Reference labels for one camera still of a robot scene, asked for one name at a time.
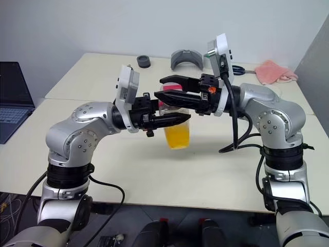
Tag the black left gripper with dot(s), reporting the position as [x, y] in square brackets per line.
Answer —
[140, 113]

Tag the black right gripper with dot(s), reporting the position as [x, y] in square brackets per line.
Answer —
[209, 100]

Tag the red white bottle cap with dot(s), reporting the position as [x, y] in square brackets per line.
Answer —
[171, 88]

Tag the clear bottle with orange drink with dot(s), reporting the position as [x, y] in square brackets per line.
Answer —
[177, 136]

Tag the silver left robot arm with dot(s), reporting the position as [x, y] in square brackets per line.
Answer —
[77, 133]

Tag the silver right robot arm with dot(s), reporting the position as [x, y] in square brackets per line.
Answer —
[277, 115]

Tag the grey curved visor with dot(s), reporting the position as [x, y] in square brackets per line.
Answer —
[177, 60]

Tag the pink cloth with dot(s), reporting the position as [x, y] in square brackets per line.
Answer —
[270, 72]

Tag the dark rounded shape red mark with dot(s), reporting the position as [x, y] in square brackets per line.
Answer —
[154, 234]
[213, 234]

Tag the grey partition panel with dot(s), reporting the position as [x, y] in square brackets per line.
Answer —
[316, 64]

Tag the small black device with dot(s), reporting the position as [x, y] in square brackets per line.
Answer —
[110, 240]

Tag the dark laptop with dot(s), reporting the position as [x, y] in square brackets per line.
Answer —
[13, 115]

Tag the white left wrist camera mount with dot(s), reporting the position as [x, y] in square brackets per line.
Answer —
[124, 77]

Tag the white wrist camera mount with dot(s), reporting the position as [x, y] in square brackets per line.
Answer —
[124, 77]
[222, 43]

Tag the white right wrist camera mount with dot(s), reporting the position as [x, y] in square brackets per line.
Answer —
[222, 43]

